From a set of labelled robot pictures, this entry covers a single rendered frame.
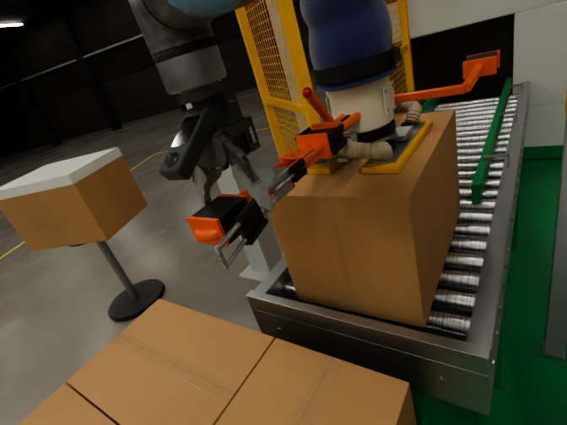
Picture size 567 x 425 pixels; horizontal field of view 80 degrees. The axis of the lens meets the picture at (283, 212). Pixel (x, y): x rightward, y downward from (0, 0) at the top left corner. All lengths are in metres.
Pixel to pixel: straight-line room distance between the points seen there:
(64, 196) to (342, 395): 1.68
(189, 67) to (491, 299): 0.88
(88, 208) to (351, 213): 1.52
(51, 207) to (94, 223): 0.25
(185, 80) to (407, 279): 0.68
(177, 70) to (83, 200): 1.59
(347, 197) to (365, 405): 0.48
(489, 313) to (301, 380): 0.50
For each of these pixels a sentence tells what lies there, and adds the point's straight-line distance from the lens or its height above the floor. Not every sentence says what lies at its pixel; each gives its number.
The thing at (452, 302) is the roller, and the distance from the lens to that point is 1.11.
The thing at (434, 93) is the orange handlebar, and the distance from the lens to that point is 1.01.
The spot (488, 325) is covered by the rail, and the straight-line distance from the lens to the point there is 0.98.
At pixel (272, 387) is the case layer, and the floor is 0.54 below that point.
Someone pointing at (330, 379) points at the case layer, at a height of 0.54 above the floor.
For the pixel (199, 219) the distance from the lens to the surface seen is 0.56.
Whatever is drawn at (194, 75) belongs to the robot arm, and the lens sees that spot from 0.50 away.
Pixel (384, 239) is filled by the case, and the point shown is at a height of 0.83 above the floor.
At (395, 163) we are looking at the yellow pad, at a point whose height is 0.97.
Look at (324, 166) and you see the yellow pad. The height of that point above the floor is 0.97.
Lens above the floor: 1.32
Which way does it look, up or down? 26 degrees down
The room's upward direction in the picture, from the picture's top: 18 degrees counter-clockwise
